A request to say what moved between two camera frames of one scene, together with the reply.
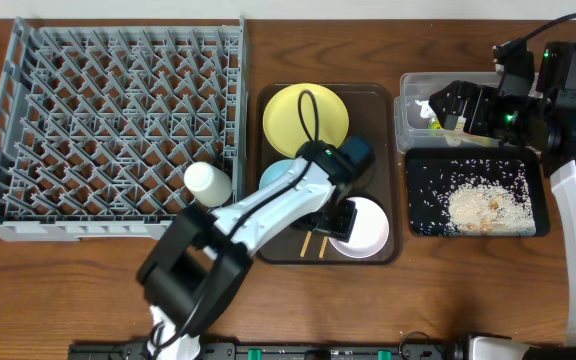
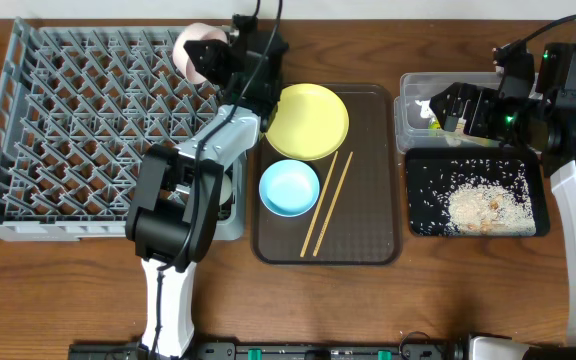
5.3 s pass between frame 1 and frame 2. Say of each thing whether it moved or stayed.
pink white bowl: moved
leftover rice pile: stayed
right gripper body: stayed
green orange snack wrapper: stayed
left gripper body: moved
